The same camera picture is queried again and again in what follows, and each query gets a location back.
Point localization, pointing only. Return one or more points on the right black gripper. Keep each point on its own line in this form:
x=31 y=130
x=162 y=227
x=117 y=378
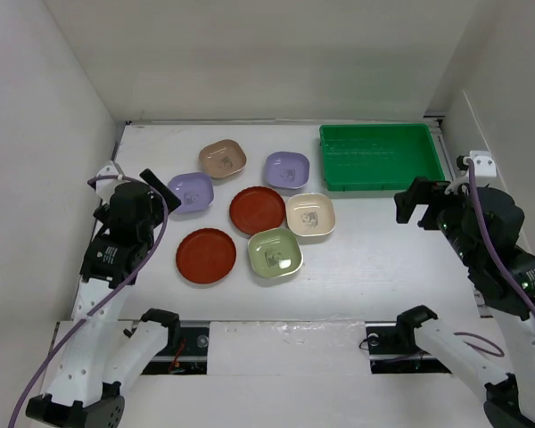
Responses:
x=419 y=191

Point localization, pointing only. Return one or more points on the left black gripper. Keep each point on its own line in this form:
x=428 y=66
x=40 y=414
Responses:
x=148 y=176

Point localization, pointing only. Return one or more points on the brown square panda plate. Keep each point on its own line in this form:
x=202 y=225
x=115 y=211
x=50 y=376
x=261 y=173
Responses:
x=222 y=159

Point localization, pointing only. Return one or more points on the red round plate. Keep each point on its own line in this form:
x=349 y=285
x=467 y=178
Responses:
x=257 y=209
x=206 y=256

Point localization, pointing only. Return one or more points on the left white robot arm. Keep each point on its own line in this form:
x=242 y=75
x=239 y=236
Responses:
x=88 y=388

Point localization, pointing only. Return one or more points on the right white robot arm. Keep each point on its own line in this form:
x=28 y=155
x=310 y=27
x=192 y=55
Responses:
x=482 y=226

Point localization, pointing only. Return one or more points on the green plastic bin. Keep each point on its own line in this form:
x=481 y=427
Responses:
x=377 y=157

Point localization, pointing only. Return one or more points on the purple square plate left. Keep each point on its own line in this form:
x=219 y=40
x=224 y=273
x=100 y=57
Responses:
x=194 y=190

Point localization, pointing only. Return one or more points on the purple square plate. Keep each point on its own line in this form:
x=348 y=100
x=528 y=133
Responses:
x=194 y=190
x=287 y=170

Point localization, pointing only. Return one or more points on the cream square panda plate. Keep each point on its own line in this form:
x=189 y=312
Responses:
x=310 y=215

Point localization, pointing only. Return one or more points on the purple square plate right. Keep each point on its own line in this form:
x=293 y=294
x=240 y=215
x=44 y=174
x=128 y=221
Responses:
x=287 y=170

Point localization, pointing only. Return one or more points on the green square panda plate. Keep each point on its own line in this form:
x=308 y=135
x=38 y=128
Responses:
x=274 y=253

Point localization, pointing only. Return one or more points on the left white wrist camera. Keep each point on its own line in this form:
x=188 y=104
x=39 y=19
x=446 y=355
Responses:
x=106 y=180

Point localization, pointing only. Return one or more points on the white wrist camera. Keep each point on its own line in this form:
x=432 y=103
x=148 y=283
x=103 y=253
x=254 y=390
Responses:
x=484 y=167
x=106 y=180

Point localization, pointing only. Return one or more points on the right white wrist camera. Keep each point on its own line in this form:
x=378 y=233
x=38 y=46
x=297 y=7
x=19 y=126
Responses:
x=484 y=167

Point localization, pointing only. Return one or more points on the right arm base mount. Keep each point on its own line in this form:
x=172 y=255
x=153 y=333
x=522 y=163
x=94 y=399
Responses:
x=389 y=355

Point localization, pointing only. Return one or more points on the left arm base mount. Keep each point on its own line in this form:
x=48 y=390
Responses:
x=188 y=355

